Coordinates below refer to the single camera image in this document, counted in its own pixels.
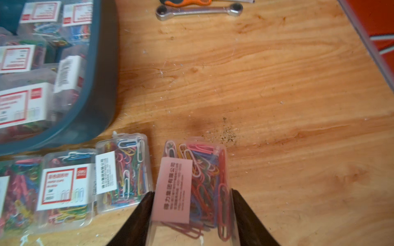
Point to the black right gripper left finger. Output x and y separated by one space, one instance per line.
135 230

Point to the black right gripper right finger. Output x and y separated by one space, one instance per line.
251 230

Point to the clear paper clip box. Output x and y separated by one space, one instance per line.
67 191
123 172
20 184
193 204

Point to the blue plastic storage tray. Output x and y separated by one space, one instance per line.
95 108

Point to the orange black ratchet wrench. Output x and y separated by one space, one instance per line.
164 12

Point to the orange handled screwdriver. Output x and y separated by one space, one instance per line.
183 3

